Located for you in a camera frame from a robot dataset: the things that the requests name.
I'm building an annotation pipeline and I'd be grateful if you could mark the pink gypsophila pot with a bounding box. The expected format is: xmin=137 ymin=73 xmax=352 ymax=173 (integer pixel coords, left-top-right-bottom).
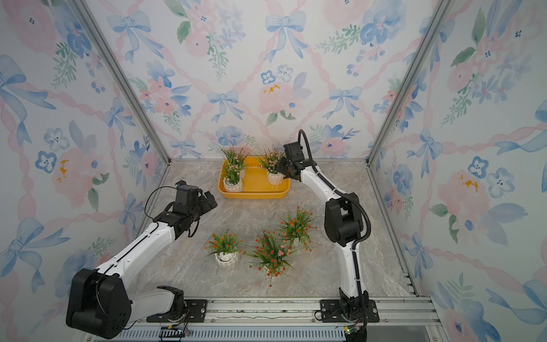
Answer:
xmin=222 ymin=158 xmax=244 ymax=192
xmin=258 ymin=148 xmax=285 ymax=186
xmin=221 ymin=147 xmax=248 ymax=171

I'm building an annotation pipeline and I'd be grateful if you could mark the yellow plastic storage box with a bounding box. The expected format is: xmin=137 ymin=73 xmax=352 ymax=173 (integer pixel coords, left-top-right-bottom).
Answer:
xmin=217 ymin=156 xmax=291 ymax=200

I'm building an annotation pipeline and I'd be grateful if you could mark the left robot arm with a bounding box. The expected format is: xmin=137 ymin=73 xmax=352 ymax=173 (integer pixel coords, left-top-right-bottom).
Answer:
xmin=66 ymin=180 xmax=217 ymax=339

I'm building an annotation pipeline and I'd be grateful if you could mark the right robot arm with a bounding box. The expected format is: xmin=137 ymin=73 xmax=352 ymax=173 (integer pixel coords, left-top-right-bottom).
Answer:
xmin=276 ymin=142 xmax=372 ymax=324

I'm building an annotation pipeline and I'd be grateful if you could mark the red flower pot front left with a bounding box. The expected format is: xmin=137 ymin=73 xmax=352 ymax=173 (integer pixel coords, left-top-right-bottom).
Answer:
xmin=205 ymin=229 xmax=244 ymax=270

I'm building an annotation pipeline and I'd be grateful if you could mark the red flower pot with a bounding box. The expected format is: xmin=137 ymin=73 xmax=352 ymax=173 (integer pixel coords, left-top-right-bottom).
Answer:
xmin=244 ymin=230 xmax=296 ymax=287
xmin=281 ymin=207 xmax=319 ymax=252
xmin=205 ymin=229 xmax=244 ymax=270

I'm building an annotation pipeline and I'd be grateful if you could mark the red flower pot right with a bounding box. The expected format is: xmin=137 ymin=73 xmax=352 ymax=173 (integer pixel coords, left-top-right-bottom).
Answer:
xmin=281 ymin=207 xmax=319 ymax=252

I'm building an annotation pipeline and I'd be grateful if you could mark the red flower pot front centre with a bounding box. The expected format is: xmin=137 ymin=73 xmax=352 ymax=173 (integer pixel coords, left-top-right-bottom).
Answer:
xmin=244 ymin=230 xmax=296 ymax=287

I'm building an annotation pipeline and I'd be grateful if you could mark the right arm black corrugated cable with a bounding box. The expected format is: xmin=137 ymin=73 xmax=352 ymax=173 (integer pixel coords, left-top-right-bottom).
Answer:
xmin=296 ymin=129 xmax=372 ymax=300

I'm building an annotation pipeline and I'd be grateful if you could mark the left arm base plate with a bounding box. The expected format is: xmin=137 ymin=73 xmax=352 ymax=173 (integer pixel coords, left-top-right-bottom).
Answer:
xmin=146 ymin=299 xmax=208 ymax=324

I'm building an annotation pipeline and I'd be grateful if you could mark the aluminium front rail frame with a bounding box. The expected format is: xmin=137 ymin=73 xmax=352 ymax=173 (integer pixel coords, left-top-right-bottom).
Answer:
xmin=114 ymin=297 xmax=448 ymax=341

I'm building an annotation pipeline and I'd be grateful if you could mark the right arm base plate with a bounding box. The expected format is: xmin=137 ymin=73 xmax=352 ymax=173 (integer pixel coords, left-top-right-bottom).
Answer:
xmin=314 ymin=299 xmax=380 ymax=324

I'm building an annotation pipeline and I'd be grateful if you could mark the left corner aluminium post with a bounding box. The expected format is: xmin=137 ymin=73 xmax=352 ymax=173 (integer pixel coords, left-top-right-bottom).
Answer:
xmin=68 ymin=0 xmax=172 ymax=166

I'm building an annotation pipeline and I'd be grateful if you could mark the corner aluminium post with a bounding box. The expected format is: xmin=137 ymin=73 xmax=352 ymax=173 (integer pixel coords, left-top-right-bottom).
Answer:
xmin=68 ymin=0 xmax=172 ymax=166
xmin=366 ymin=0 xmax=453 ymax=167

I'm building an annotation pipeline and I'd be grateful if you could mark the right corner aluminium post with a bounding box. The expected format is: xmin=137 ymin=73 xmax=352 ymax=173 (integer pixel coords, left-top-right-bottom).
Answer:
xmin=366 ymin=0 xmax=453 ymax=167

